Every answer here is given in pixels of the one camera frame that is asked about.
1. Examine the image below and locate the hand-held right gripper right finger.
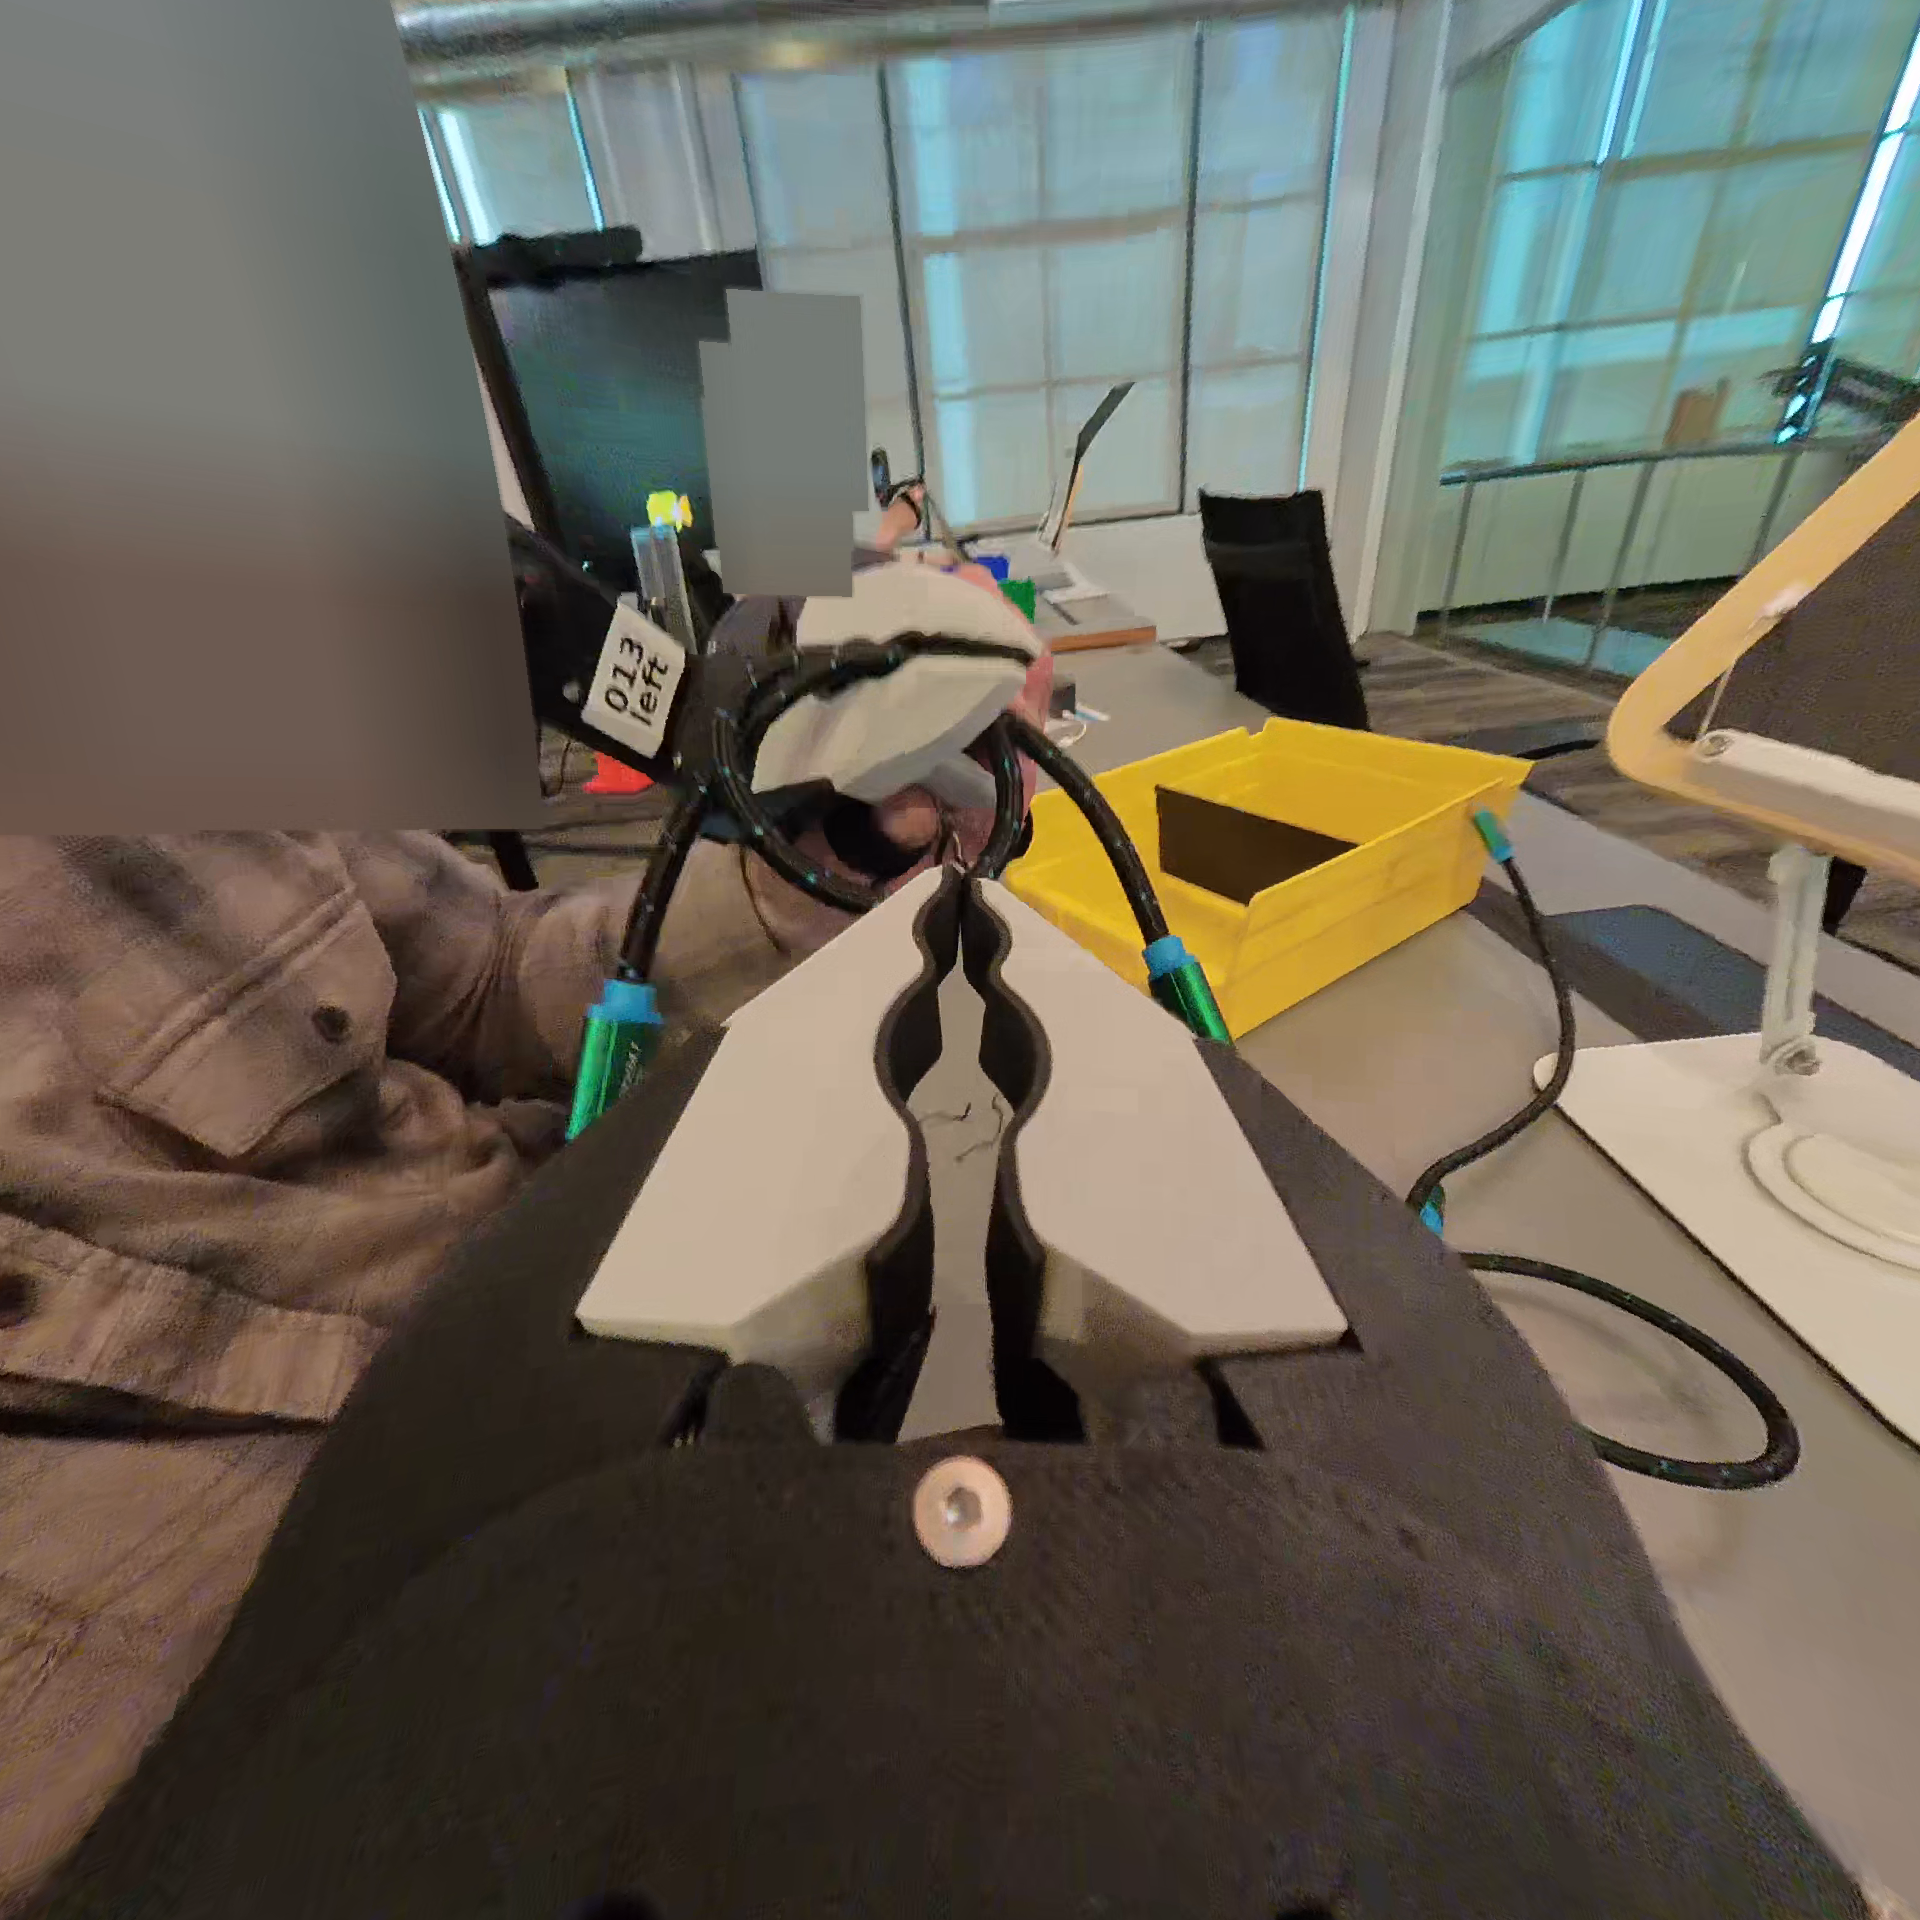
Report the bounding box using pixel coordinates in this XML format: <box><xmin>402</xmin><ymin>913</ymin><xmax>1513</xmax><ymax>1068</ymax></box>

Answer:
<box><xmin>960</xmin><ymin>883</ymin><xmax>1351</xmax><ymax>1437</ymax></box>

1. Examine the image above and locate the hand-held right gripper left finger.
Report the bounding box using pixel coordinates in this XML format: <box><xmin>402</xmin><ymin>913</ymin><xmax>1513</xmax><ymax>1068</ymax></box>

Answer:
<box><xmin>572</xmin><ymin>871</ymin><xmax>956</xmax><ymax>1437</ymax></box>

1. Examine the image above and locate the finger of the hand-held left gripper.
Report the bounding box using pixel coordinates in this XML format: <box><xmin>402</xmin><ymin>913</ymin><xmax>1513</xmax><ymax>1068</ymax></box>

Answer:
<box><xmin>750</xmin><ymin>695</ymin><xmax>1040</xmax><ymax>799</ymax></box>
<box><xmin>797</xmin><ymin>584</ymin><xmax>1044</xmax><ymax>709</ymax></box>

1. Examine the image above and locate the black braided hdmi cable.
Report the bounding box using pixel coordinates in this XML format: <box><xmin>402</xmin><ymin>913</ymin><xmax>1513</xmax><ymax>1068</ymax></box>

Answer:
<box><xmin>1405</xmin><ymin>810</ymin><xmax>1804</xmax><ymax>1493</ymax></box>
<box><xmin>565</xmin><ymin>647</ymin><xmax>1238</xmax><ymax>1149</ymax></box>

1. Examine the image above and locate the person's left forearm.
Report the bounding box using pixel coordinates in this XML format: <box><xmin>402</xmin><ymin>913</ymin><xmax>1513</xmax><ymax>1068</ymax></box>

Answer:
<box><xmin>180</xmin><ymin>826</ymin><xmax>873</xmax><ymax>1202</ymax></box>

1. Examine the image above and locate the person's left hand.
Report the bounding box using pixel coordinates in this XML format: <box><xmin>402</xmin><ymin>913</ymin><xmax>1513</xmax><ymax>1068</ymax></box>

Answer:
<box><xmin>864</xmin><ymin>770</ymin><xmax>1017</xmax><ymax>889</ymax></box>

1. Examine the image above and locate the black monitor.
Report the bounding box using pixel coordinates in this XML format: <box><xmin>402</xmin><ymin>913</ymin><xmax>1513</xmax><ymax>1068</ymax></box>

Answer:
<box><xmin>457</xmin><ymin>241</ymin><xmax>766</xmax><ymax>601</ymax></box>

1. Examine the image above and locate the yellow plastic bin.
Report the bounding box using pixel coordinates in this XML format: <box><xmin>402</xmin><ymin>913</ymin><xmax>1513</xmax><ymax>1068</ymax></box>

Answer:
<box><xmin>1007</xmin><ymin>716</ymin><xmax>1531</xmax><ymax>1039</ymax></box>

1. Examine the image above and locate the black office chair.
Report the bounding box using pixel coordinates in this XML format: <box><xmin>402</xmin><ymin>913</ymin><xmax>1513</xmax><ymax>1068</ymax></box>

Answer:
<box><xmin>1202</xmin><ymin>490</ymin><xmax>1371</xmax><ymax>739</ymax></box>

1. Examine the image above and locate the white stand base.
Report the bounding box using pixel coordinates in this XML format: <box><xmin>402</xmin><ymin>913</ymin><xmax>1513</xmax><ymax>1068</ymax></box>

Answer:
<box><xmin>1556</xmin><ymin>1035</ymin><xmax>1920</xmax><ymax>1444</ymax></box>

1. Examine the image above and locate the person's torso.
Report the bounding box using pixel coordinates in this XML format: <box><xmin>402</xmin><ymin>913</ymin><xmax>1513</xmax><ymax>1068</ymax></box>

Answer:
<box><xmin>0</xmin><ymin>826</ymin><xmax>601</xmax><ymax>1803</ymax></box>

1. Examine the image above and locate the white board holder bar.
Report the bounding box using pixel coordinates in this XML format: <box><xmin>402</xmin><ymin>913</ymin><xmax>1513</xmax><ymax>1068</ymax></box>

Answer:
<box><xmin>1695</xmin><ymin>732</ymin><xmax>1920</xmax><ymax>877</ymax></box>

